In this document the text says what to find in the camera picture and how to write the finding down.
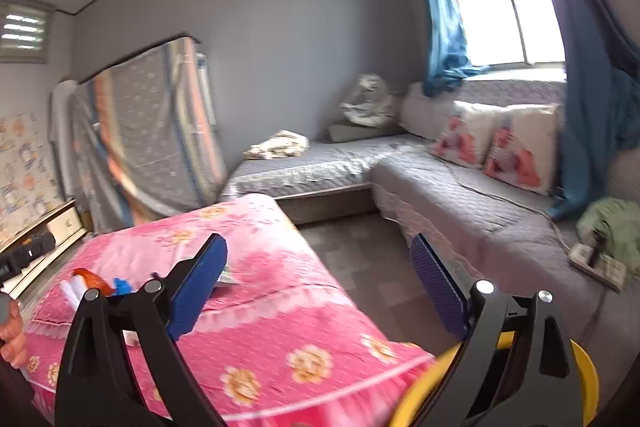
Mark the striped hanging sheet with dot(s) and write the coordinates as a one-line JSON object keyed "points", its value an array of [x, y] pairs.
{"points": [[150, 132]]}

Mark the orange tangerine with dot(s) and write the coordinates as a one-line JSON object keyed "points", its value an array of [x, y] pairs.
{"points": [[92, 279]]}

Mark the plush toy in plastic bag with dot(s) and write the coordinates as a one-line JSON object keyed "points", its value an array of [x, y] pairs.
{"points": [[370, 99]]}

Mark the small window with blinds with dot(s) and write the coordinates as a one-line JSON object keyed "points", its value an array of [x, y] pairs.
{"points": [[22, 29]]}

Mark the white low cabinet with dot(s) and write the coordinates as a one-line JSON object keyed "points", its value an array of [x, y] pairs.
{"points": [[65, 222]]}

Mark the blue curtain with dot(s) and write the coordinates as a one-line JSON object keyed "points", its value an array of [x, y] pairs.
{"points": [[442, 22], [585, 107]]}

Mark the person's left forearm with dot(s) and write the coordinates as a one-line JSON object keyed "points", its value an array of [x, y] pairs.
{"points": [[17, 399]]}

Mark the grey flat cushion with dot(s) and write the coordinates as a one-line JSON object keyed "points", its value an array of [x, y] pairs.
{"points": [[350, 133]]}

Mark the yellow bin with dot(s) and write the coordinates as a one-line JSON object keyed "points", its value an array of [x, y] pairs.
{"points": [[589, 382]]}

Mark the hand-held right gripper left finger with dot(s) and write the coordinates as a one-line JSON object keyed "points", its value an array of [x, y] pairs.
{"points": [[195, 287]]}

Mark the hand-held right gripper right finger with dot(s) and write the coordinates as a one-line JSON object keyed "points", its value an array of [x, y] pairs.
{"points": [[440, 287]]}

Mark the white hanging cloth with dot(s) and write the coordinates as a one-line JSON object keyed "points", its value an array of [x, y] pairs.
{"points": [[62, 132]]}

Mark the pink floral blanket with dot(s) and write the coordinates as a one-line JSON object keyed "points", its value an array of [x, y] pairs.
{"points": [[280, 307]]}

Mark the baby print pillow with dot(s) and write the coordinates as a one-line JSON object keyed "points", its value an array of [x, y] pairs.
{"points": [[465, 134], [525, 147]]}

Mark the cartoon wall poster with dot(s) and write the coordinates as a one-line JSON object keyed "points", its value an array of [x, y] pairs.
{"points": [[25, 177]]}

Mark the beige crumpled cloth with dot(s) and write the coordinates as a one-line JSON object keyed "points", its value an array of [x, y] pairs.
{"points": [[277, 144]]}

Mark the grey quilted corner sofa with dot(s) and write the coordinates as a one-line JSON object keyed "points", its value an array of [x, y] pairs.
{"points": [[450, 207]]}

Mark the person's left hand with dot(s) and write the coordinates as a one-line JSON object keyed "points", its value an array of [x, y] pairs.
{"points": [[12, 342]]}

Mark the grey pillow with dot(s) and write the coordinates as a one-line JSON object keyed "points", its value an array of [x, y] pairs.
{"points": [[420, 112]]}

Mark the small paper wrapper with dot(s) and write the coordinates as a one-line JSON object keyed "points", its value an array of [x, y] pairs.
{"points": [[229, 276]]}

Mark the blue plastic bag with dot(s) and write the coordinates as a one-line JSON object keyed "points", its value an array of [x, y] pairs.
{"points": [[122, 285]]}

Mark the white power strip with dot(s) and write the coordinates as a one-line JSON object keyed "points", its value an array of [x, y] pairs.
{"points": [[582, 259]]}

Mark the green cloth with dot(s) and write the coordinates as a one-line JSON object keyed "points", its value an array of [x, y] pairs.
{"points": [[615, 227]]}

